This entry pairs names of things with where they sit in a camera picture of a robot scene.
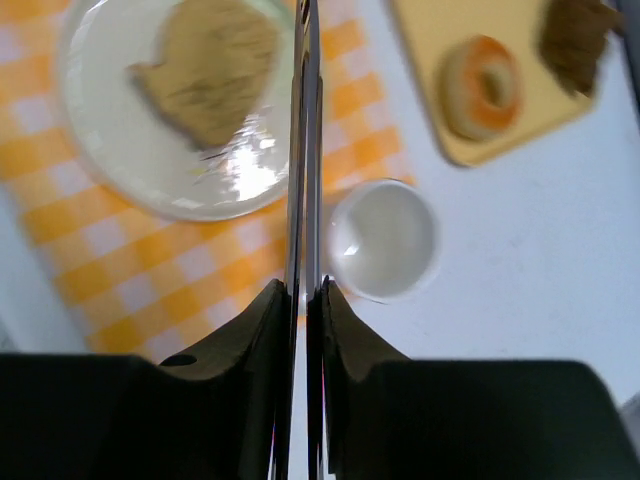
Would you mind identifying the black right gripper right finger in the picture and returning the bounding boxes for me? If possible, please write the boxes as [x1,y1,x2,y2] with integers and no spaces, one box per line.
[312,279,639,479]

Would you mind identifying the glazed donut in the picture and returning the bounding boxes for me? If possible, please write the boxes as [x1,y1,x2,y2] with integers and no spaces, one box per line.
[440,35,523,142]

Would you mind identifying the white mug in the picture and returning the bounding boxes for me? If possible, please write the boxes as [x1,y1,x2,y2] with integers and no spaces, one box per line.
[324,178,442,304]

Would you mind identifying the sliced toast bread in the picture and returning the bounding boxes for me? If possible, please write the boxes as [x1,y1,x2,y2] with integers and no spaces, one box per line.
[128,1,279,149]

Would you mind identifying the yellow serving tray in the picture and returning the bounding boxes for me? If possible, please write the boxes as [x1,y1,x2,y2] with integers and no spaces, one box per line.
[388,1,598,167]

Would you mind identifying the brown chocolate bread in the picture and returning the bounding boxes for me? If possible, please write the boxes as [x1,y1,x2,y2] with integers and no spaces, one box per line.
[539,0,624,98]

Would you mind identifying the metal serving tongs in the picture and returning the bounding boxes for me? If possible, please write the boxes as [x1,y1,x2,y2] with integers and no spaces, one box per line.
[270,1,324,479]

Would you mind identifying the pale green round plate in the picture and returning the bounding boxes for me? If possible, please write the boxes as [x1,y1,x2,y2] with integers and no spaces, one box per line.
[56,1,294,222]

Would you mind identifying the yellow checkered placemat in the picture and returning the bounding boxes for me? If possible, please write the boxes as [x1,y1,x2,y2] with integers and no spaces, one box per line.
[1,1,408,360]

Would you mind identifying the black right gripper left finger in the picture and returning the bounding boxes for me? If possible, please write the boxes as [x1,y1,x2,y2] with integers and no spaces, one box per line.
[1,280,290,479]

